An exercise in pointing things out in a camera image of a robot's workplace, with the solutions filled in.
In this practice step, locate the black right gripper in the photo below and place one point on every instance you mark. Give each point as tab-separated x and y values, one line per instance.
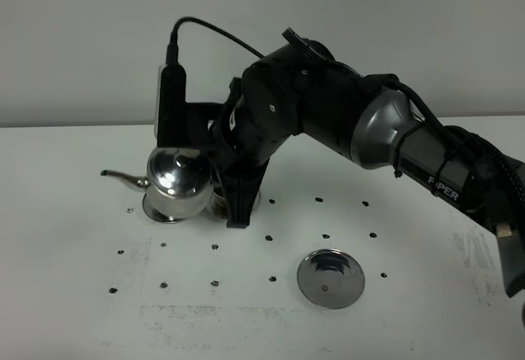
244	147

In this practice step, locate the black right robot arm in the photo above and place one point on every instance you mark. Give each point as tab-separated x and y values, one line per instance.
374	121

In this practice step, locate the right stainless steel teacup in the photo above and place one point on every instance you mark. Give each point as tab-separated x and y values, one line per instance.
218	205

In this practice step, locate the left stainless steel saucer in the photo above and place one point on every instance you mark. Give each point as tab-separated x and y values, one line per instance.
152	213

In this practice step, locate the stainless steel teapot saucer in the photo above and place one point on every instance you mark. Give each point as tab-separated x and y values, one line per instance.
330	278

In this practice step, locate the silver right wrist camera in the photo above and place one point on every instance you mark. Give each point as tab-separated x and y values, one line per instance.
181	124

